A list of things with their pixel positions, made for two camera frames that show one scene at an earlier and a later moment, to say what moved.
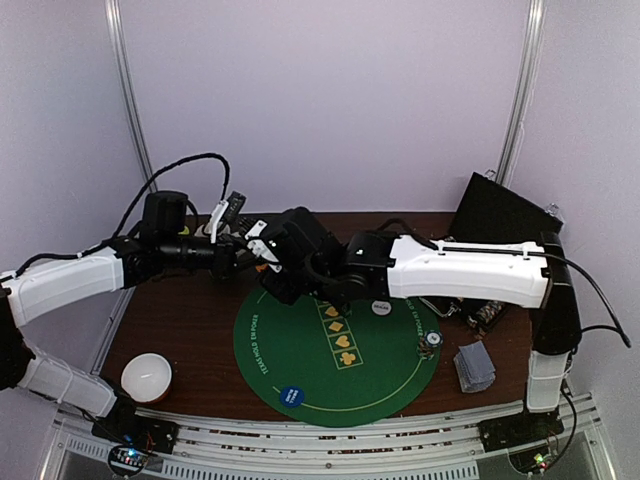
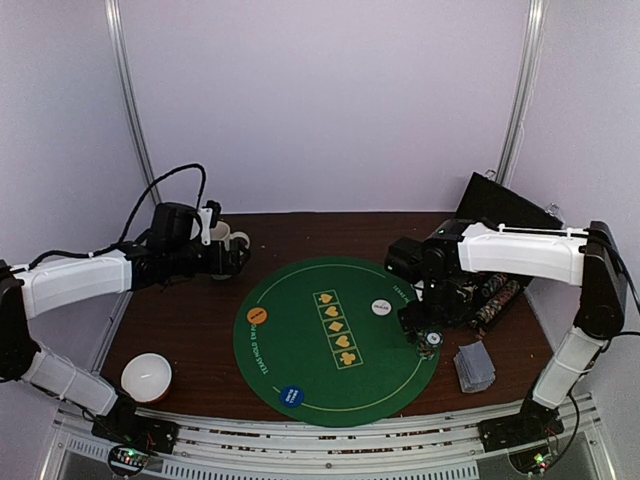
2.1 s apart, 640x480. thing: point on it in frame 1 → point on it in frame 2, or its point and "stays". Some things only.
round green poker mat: x=313 y=364 stays
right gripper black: x=279 y=288 → x=413 y=318
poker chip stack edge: x=429 y=341 stays
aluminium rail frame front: x=221 y=446 stays
